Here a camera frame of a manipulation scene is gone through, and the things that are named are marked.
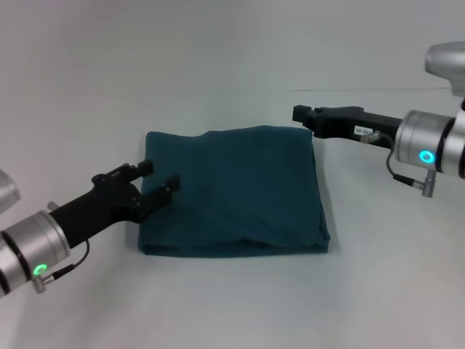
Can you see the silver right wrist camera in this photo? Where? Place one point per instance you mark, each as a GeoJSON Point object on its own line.
{"type": "Point", "coordinates": [447, 63]}

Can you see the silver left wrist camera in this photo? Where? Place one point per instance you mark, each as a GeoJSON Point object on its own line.
{"type": "Point", "coordinates": [8, 192]}

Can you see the teal blue t-shirt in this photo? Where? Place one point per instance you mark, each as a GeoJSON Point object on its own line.
{"type": "Point", "coordinates": [236, 189]}

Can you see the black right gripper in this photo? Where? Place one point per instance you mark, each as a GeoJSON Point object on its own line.
{"type": "Point", "coordinates": [352, 123]}

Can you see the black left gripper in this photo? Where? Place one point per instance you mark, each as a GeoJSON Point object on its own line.
{"type": "Point", "coordinates": [98, 207]}

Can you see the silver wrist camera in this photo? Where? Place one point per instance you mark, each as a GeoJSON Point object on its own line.
{"type": "Point", "coordinates": [447, 63]}
{"type": "Point", "coordinates": [8, 192]}

